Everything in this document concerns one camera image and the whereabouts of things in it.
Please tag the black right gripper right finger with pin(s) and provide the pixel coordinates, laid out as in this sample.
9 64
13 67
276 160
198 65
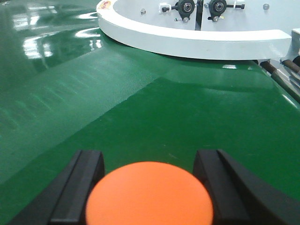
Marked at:
238 196

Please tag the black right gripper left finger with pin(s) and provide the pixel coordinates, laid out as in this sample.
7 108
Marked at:
63 201

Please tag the orange cylindrical capacitor 4680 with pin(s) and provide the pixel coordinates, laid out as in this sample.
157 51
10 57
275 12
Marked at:
149 193

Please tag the green conveyor belt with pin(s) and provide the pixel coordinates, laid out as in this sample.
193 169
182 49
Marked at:
66 86

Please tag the white inner conveyor guide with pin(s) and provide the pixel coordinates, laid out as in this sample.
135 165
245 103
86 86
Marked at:
205 29

